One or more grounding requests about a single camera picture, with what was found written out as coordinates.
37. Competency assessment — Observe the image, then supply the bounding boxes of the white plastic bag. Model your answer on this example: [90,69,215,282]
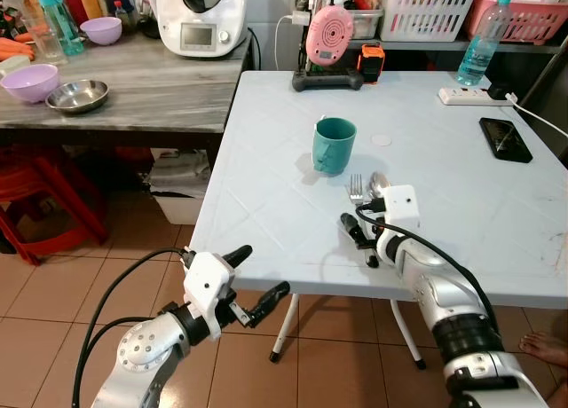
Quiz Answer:
[148,148,213,225]

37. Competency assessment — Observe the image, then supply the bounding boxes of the white plastic basket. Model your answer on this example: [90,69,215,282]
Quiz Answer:
[382,0,481,43]

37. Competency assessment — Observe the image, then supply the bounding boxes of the teal mug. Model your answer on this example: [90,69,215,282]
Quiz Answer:
[312,116,359,177]

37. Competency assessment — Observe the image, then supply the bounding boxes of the steel fork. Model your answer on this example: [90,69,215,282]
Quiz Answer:
[348,174,367,208]

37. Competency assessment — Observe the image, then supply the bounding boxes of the white power cable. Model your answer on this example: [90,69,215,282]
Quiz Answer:
[508,96,568,139]

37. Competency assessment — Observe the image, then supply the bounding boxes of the black smartphone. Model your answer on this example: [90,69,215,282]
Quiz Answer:
[479,117,534,164]

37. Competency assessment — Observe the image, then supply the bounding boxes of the bare person foot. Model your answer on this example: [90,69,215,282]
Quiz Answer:
[518,332,568,370]

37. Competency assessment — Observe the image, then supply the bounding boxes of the large purple bowl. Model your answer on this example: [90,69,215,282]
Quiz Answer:
[0,64,61,105]

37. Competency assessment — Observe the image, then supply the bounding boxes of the pink round gadget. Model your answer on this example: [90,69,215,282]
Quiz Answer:
[306,5,355,68]

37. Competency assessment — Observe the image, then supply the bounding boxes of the clear blue water bottle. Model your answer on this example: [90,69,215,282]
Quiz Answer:
[455,0,515,88]

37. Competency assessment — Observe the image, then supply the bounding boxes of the white table leg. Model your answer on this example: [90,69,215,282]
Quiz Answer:
[390,299,428,371]
[270,293,299,364]

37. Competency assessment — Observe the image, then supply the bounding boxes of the teal drink bottle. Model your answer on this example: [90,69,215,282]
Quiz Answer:
[34,0,87,58]

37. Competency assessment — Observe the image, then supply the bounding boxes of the orange sauce bottle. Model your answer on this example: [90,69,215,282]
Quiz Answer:
[78,0,104,21]

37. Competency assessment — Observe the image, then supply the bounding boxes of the black plug adapter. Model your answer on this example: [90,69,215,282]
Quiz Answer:
[486,84,521,104]

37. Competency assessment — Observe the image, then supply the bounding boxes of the pink plastic basket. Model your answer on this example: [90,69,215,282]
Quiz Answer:
[466,0,568,46]

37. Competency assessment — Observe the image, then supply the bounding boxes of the white kitchen machine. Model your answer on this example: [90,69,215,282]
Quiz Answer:
[155,0,250,59]

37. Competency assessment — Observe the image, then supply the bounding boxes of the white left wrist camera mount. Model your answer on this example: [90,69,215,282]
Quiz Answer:
[182,251,237,340]

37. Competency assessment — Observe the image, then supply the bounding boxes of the black gadget stand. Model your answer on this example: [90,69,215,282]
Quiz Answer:
[293,67,365,93]

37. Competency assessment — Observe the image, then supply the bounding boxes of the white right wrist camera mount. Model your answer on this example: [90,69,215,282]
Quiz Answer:
[380,184,420,237]

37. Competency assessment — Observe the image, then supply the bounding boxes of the clear plastic container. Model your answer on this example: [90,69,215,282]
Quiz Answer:
[343,9,385,42]

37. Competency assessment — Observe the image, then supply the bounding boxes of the red plastic stool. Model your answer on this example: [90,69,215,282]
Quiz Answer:
[0,145,109,266]

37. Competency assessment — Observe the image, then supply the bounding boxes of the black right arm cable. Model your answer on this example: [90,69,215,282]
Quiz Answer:
[355,202,500,331]

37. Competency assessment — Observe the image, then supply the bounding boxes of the white power strip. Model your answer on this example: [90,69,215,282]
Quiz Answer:
[438,87,494,106]

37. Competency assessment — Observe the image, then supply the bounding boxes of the small purple bowl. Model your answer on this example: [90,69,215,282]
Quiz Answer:
[80,17,124,47]

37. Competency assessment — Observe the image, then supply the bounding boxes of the orange and black device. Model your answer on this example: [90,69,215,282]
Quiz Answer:
[357,43,387,83]

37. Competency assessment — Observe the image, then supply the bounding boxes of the orange carrots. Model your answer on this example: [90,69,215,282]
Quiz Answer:
[0,37,38,63]

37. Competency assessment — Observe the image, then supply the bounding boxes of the stainless steel bowl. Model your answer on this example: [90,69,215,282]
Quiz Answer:
[45,79,111,115]

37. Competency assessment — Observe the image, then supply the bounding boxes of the steel spoon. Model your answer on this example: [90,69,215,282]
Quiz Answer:
[367,171,392,201]

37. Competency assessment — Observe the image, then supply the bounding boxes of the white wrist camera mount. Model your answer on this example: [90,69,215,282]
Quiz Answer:
[380,184,420,237]
[182,251,237,340]

